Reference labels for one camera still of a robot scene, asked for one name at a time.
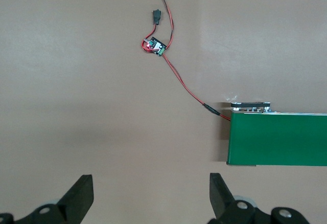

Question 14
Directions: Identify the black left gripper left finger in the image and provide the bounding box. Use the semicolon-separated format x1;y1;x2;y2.
0;174;94;224

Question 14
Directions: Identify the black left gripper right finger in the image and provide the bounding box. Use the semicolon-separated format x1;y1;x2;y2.
208;172;309;224

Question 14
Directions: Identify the green conveyor belt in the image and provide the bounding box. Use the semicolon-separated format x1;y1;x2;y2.
226;101;327;168

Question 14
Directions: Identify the small green circuit board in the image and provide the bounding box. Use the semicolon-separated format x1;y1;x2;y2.
143;36;168;57

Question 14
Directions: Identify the small black wire connector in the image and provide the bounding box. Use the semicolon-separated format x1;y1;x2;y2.
152;9;163;26

